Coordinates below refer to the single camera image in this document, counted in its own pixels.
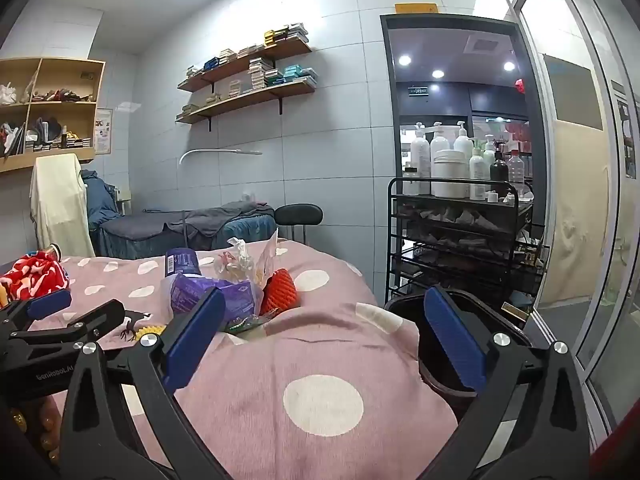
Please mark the red foam fruit net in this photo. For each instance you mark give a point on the red foam fruit net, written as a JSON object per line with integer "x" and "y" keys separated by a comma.
{"x": 280, "y": 290}

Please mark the row of small boxes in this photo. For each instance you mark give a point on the row of small boxes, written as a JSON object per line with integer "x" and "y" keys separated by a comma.
{"x": 280, "y": 34}

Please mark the cream towel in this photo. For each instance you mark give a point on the cream towel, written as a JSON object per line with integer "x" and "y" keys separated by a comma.
{"x": 60, "y": 200}

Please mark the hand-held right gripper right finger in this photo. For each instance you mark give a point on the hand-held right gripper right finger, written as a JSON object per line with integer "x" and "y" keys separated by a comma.
{"x": 452, "y": 337}

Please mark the glass sliding door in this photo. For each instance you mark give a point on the glass sliding door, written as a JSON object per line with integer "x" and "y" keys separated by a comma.
{"x": 575, "y": 185}

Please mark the wall shelves with boxes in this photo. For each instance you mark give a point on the wall shelves with boxes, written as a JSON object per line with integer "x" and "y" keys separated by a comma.
{"x": 295, "y": 72}

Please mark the clear plastic wrapper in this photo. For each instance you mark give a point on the clear plastic wrapper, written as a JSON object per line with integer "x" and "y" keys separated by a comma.
{"x": 235, "y": 260}

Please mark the purple plastic packet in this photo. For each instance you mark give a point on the purple plastic packet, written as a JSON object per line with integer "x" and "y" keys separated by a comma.
{"x": 240, "y": 297}

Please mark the clear plastic bottle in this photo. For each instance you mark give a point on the clear plastic bottle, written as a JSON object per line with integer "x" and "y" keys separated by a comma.
{"x": 516, "y": 170}

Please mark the dark brown bin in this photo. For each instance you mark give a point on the dark brown bin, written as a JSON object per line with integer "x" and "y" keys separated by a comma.
{"x": 410, "y": 330}

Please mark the group of white pump bottles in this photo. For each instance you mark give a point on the group of white pump bottles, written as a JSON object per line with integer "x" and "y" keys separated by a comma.
{"x": 421, "y": 155}

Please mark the yellow door sign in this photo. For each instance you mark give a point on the yellow door sign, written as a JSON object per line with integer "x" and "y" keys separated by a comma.
{"x": 415, "y": 8}

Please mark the red patterned cloth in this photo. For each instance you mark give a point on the red patterned cloth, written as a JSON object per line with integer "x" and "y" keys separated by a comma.
{"x": 30, "y": 272}

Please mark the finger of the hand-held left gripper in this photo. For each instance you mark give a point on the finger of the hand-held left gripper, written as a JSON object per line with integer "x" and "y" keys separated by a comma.
{"x": 100, "y": 317}
{"x": 50, "y": 304}

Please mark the dark brown pump bottle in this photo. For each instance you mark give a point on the dark brown pump bottle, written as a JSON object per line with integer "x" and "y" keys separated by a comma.
{"x": 499, "y": 175}

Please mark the purple can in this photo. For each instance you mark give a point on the purple can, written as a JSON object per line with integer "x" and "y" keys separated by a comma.
{"x": 182, "y": 262}

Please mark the wall poster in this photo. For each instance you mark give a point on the wall poster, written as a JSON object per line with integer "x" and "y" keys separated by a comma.
{"x": 103, "y": 130}

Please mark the blue bedding pile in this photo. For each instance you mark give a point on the blue bedding pile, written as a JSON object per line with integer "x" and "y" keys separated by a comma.
{"x": 100, "y": 200}

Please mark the flat gold box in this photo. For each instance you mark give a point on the flat gold box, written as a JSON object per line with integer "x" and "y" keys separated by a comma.
{"x": 515, "y": 311}

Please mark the green wrapper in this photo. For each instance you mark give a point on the green wrapper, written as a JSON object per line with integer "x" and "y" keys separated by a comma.
{"x": 245, "y": 325}

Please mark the wooden cubby shelf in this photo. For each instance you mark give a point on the wooden cubby shelf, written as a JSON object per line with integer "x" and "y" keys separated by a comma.
{"x": 15, "y": 162}

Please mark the white plastic bag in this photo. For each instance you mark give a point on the white plastic bag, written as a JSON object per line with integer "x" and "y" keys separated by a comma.
{"x": 7, "y": 94}

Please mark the pink polka-dot blanket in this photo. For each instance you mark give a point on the pink polka-dot blanket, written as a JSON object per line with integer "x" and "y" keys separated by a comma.
{"x": 320, "y": 360}

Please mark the stack of boxes in cubby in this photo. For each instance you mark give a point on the stack of boxes in cubby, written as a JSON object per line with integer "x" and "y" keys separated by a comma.
{"x": 75, "y": 142}

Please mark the red hanging ornament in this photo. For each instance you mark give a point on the red hanging ornament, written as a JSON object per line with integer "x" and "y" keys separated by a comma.
{"x": 521, "y": 86}

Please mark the person's left hand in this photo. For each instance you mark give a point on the person's left hand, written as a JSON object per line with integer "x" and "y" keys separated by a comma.
{"x": 47, "y": 422}

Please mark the blue massage bed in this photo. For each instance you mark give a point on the blue massage bed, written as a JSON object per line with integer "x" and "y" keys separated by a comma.
{"x": 130, "y": 240}

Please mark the small yellow spiky item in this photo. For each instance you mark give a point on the small yellow spiky item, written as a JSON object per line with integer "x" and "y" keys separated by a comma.
{"x": 152, "y": 331}

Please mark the black metal cart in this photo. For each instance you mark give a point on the black metal cart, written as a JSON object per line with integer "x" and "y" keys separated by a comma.
{"x": 465, "y": 220}

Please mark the framed poster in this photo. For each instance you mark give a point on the framed poster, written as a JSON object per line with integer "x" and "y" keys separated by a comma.
{"x": 625, "y": 135}

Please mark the red garment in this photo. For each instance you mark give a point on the red garment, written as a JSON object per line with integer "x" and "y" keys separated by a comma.
{"x": 625, "y": 440}

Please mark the grey blanket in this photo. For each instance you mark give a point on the grey blanket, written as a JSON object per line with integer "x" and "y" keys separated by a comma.
{"x": 215, "y": 220}

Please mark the small black-lidded jar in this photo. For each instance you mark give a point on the small black-lidded jar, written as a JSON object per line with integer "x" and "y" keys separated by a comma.
{"x": 411, "y": 182}

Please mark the black stool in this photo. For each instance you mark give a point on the black stool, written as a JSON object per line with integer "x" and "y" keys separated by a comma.
{"x": 299, "y": 215}

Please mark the green exit sign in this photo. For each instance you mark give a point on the green exit sign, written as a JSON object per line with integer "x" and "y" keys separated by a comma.
{"x": 419, "y": 91}

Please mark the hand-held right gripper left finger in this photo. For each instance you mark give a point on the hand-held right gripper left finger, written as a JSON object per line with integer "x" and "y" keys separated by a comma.
{"x": 192, "y": 340}

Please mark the large white jar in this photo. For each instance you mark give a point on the large white jar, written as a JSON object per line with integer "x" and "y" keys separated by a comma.
{"x": 449, "y": 175}

